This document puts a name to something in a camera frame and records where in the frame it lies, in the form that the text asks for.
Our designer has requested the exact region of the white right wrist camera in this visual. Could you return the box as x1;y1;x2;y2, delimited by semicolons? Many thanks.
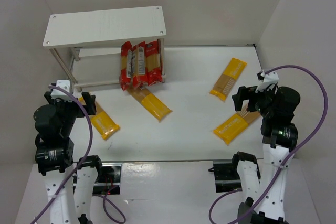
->
255;71;279;93

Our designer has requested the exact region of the red spaghetti bag shelf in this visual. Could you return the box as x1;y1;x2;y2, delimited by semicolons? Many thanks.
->
132;42;148;89
145;41;162;86

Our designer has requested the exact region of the yellow pasta bag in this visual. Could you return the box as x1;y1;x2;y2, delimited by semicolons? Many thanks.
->
89;101;120;141
213;105;260;145
127;87;172;122
209;58;247;101

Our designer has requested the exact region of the red spaghetti bag shelf left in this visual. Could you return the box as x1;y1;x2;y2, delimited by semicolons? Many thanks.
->
132;42;148;89

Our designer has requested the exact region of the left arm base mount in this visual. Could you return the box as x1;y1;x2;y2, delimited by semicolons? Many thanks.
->
93;162;122;195

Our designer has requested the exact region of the yellow pasta bag far right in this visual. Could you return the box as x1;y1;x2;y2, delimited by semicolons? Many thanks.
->
209;58;247;101

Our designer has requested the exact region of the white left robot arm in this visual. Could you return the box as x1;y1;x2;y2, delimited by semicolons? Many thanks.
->
32;91;101;223

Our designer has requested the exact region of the yellow pasta bag left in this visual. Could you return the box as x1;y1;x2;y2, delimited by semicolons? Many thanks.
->
89;101;120;141

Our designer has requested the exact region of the red spaghetti bag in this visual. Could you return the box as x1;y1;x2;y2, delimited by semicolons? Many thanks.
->
119;41;133;91

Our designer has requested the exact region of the red spaghetti bag shelf right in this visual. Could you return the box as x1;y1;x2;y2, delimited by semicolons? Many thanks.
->
145;41;162;86

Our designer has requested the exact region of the yellow pasta bag centre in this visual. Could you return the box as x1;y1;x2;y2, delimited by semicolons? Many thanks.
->
127;87;172;122

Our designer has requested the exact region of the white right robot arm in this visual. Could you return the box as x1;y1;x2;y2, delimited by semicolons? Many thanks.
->
233;84;301;223

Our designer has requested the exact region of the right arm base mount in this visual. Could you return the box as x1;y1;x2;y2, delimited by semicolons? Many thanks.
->
208;162;241;193

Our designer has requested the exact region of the white shelf with metal legs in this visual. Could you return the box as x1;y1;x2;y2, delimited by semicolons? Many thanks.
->
43;6;166;91

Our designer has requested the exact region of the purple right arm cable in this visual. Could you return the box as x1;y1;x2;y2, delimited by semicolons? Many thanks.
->
208;65;329;224

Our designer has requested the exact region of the yellow pasta bag near right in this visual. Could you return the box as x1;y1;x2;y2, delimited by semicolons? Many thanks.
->
213;105;260;145

